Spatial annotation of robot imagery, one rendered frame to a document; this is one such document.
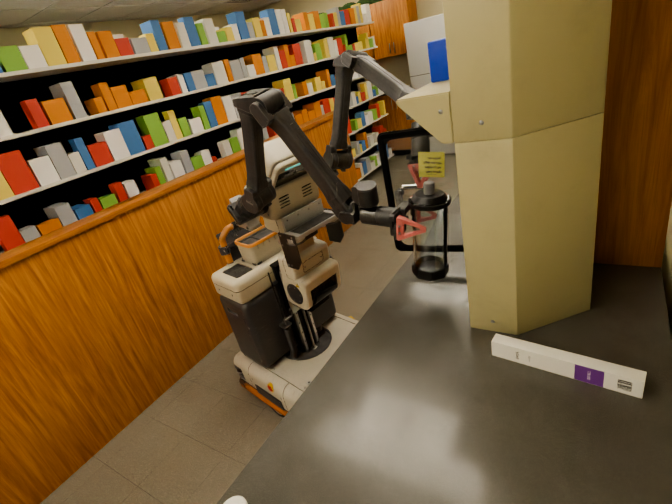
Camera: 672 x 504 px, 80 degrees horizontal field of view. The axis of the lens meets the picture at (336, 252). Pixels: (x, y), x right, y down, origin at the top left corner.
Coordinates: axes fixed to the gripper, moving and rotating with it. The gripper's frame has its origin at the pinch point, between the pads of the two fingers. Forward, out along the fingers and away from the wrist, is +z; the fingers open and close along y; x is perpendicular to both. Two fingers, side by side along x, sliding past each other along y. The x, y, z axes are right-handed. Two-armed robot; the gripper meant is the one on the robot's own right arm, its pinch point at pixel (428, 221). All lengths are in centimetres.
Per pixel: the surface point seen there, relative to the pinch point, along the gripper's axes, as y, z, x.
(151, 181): 74, -232, 33
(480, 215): -13.0, 15.8, -9.6
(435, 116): -13.1, 5.8, -30.3
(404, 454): -52, 13, 22
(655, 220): 24, 51, 4
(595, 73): -1.2, 32.2, -35.3
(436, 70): 6.8, -0.4, -36.6
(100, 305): -15, -176, 66
